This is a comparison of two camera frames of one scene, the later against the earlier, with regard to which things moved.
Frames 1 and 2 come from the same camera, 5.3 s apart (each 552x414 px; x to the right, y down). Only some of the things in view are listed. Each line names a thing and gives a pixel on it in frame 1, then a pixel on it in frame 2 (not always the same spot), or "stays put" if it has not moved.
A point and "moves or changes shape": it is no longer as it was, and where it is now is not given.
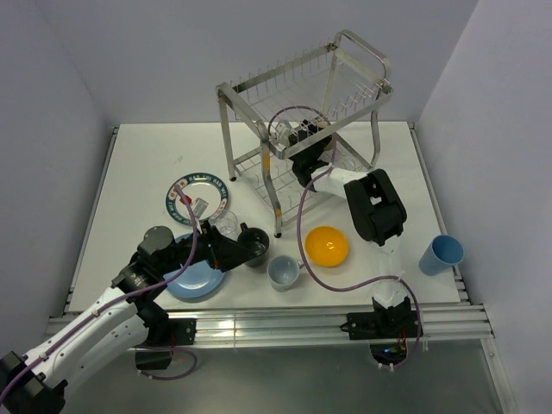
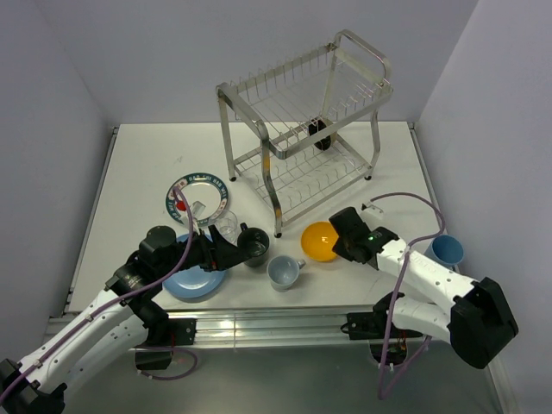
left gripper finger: (227, 254) stays put
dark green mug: (255, 240) stays put
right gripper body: (295, 167) → (342, 248)
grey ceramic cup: (282, 272) stays put
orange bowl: (326, 246) moves or changes shape
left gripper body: (181, 256) stays put
